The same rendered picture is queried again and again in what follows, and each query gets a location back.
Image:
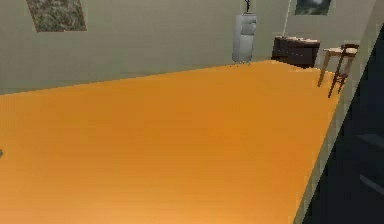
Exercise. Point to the grey tall cabinet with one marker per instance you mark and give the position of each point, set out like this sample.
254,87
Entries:
244,38

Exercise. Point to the dark brown chest of drawers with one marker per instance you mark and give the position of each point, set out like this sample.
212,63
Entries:
295,51

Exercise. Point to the black house plant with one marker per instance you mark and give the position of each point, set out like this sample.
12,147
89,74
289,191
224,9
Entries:
247,5

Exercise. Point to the light wooden table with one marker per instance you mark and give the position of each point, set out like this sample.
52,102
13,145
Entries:
333,52

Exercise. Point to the dark red wooden chair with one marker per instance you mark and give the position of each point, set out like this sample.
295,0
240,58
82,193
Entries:
340,71

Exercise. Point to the dark blue-black room door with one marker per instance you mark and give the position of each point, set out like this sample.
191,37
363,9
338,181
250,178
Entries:
354,146

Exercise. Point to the dark framed wall picture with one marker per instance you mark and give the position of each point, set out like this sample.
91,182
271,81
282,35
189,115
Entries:
312,6

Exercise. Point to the grey-green framed wall picture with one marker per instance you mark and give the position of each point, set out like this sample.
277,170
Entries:
56,14

